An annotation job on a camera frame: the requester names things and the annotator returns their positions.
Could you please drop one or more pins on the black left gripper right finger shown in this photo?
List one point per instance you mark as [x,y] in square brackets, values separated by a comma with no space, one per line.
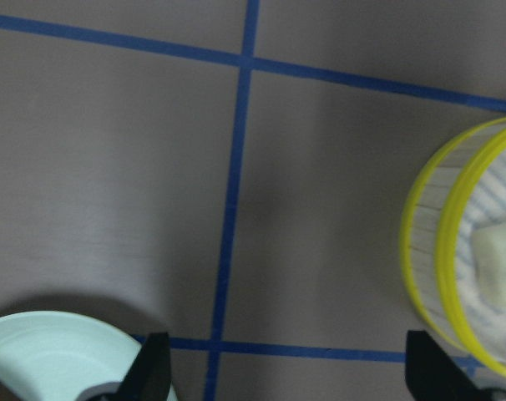
[431,375]

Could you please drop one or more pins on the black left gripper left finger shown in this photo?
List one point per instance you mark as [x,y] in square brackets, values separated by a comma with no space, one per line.
[149,375]

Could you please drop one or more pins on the white bun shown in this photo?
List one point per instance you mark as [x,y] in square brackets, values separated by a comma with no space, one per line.
[489,252]

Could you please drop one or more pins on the centre yellow steamer basket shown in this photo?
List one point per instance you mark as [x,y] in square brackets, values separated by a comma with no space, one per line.
[460,189]

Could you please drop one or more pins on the mint green plate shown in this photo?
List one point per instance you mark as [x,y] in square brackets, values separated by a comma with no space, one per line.
[48,355]

